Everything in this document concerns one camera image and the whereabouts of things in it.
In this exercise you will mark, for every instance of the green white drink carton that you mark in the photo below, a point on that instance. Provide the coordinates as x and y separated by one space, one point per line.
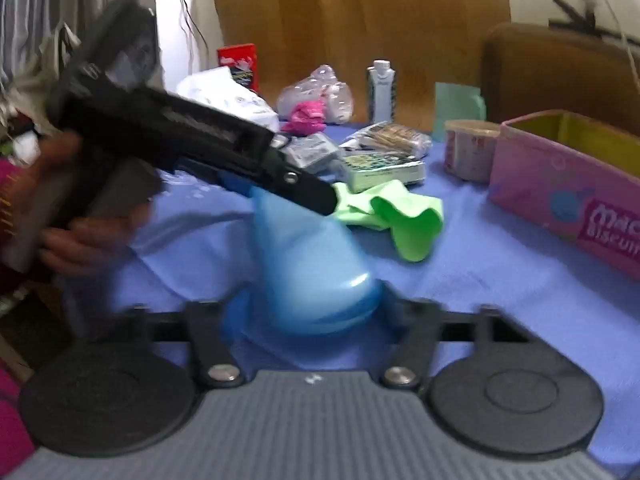
382 92

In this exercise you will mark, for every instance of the grey plastic packet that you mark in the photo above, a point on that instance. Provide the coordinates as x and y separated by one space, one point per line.
312 150

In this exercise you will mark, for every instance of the brown wooden chair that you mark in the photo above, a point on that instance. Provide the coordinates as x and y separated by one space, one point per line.
560 75

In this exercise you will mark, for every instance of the white tissue pack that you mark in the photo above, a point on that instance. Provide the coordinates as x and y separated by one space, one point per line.
235 100

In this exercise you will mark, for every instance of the bright green sock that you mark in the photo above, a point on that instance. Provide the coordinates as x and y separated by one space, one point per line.
400 215

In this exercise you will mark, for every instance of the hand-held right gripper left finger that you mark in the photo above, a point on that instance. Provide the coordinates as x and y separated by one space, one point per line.
206 327

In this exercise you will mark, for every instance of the person's left hand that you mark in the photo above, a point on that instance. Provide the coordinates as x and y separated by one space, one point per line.
85 242

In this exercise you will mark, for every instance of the pink cloth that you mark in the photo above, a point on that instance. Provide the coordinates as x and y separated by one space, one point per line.
306 116

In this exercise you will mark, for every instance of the clear bag of paper cups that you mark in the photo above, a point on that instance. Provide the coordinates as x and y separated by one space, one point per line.
320 91

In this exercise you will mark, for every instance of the mint green mug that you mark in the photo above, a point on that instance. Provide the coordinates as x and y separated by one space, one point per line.
457 105

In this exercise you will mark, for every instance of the green patterned tissue pack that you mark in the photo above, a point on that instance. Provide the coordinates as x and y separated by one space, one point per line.
382 171

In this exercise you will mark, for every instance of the red snack packet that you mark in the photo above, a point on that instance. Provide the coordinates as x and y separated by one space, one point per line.
237 62

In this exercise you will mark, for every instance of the pink cardboard box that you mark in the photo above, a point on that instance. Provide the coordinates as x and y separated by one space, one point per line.
560 185

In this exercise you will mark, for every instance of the red white instant cup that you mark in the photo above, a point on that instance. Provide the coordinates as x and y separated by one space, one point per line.
470 152

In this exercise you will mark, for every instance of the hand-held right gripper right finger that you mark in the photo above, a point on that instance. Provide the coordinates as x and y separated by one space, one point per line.
417 327

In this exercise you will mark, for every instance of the wooden headboard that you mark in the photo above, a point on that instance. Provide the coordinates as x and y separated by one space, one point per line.
350 20

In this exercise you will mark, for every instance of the cotton swab pack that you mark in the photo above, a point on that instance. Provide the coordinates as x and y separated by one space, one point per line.
395 135

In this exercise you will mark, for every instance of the grey curtain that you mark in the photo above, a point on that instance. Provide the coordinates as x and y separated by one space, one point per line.
40 5

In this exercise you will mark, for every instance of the black rack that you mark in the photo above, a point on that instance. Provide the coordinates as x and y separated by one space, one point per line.
575 22

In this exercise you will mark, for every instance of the blue printed tablecloth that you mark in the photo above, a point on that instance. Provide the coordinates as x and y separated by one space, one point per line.
500 270

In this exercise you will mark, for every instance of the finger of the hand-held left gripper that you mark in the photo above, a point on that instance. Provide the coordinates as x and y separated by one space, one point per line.
305 191
225 180

